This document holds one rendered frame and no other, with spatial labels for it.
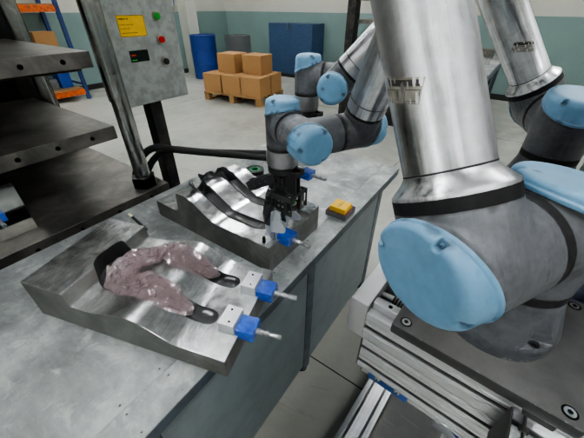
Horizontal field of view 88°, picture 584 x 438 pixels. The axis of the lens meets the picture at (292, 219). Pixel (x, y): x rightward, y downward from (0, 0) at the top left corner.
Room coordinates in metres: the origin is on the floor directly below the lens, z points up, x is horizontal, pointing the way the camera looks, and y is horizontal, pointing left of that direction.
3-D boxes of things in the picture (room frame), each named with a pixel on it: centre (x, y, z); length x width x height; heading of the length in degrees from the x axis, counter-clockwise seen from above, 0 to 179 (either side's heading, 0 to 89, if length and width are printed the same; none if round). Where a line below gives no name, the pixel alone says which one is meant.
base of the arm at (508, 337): (0.29, -0.30, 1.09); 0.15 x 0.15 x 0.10
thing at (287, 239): (0.65, 0.00, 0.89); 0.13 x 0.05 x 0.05; 55
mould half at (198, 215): (0.86, 0.19, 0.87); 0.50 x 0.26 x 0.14; 55
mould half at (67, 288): (0.52, 0.33, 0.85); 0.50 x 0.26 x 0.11; 72
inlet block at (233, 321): (0.39, 0.08, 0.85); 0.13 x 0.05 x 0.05; 72
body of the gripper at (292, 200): (0.66, 0.02, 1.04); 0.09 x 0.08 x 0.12; 55
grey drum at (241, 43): (7.86, 1.24, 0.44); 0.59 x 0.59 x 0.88
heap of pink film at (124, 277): (0.52, 0.32, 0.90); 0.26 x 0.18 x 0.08; 72
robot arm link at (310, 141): (0.58, -0.04, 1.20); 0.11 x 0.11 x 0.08; 25
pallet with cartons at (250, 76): (5.92, 0.90, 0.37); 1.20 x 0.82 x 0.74; 63
